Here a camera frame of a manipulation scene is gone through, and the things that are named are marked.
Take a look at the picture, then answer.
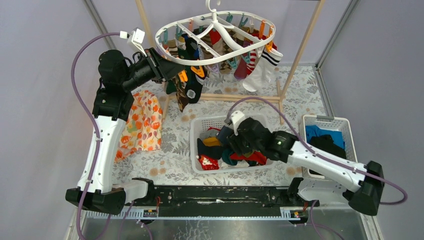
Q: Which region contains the orange clothespin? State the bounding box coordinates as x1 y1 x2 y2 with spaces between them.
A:
178 70 188 83
190 66 206 78

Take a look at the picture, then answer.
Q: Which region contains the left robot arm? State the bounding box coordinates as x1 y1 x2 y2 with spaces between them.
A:
65 48 184 215

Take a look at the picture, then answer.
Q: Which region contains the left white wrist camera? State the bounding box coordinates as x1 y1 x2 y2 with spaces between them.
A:
119 27 147 57

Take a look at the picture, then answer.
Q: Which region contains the floral orange cloth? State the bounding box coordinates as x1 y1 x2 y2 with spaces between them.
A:
114 90 163 163

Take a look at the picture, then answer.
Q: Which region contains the black sunaibe sport sock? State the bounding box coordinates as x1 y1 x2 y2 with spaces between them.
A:
184 66 208 104

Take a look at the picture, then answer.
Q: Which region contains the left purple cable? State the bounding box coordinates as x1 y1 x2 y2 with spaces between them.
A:
70 32 130 240

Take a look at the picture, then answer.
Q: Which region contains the white sock laundry basket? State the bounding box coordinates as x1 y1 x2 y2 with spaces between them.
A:
189 115 276 174

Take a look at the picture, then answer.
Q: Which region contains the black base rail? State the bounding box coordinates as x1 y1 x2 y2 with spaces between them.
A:
133 185 313 208

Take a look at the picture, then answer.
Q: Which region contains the red sock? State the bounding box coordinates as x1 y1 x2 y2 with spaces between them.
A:
229 151 268 167

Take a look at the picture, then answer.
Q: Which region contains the white side basket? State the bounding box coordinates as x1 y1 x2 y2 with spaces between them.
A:
299 114 358 162

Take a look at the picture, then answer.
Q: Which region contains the brown argyle sock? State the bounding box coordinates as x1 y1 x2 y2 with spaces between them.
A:
174 79 189 112

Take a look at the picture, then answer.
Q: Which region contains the green white yellow sock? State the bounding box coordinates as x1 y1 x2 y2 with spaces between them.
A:
165 76 179 95

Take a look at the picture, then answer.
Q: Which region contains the wooden drying rack frame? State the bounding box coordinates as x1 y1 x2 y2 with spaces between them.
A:
135 0 325 111

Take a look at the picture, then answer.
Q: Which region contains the white oval sock hanger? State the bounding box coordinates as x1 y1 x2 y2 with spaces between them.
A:
154 0 276 66

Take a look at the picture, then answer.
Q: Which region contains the blue cloth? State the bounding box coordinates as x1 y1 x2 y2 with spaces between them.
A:
305 125 346 149

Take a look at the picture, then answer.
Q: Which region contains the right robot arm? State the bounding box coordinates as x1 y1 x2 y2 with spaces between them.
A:
227 117 385 216

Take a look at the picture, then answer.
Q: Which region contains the white black striped sock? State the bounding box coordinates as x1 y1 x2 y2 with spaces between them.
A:
242 48 284 92

